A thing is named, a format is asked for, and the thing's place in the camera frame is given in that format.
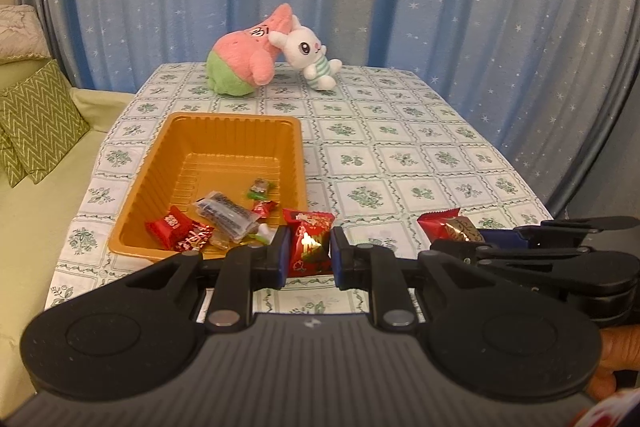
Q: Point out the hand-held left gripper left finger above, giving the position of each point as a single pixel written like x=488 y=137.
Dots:
x=283 y=252

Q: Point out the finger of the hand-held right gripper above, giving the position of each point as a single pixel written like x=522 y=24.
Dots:
x=525 y=254
x=590 y=233

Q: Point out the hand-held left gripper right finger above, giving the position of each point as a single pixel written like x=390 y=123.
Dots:
x=336 y=257

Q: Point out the white green candy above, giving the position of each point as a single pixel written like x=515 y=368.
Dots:
x=262 y=234

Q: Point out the red festive snack packet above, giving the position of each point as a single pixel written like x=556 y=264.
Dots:
x=310 y=242

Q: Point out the green yellow candy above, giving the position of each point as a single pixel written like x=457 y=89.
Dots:
x=259 y=188

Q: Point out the black grey snack packet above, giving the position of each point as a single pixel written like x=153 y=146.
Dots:
x=225 y=213

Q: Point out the red gold snack packet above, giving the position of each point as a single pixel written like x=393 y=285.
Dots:
x=447 y=227

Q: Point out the red patterned snack packet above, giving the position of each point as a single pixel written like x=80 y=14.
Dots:
x=196 y=237

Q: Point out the red square snack packet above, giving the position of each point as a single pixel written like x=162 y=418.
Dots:
x=167 y=227

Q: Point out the orange plastic tray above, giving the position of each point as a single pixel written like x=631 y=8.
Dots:
x=220 y=147

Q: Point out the person's right hand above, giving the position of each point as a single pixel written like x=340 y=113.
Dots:
x=620 y=357

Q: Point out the green floral checked tablecloth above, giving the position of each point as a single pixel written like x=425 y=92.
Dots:
x=390 y=157

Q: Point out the person's red white clothing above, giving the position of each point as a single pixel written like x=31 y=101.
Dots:
x=610 y=412

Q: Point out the pink starfish plush toy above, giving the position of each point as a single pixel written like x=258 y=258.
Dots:
x=240 y=57

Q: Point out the white rabbit plush toy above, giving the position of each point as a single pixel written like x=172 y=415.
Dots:
x=305 y=49

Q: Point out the light green sofa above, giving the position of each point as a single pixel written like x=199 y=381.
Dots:
x=35 y=232

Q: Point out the green zigzag cushion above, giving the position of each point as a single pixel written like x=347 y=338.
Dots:
x=10 y=162
x=40 y=122

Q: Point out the beige quilted pillow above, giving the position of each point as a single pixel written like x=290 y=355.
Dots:
x=20 y=32

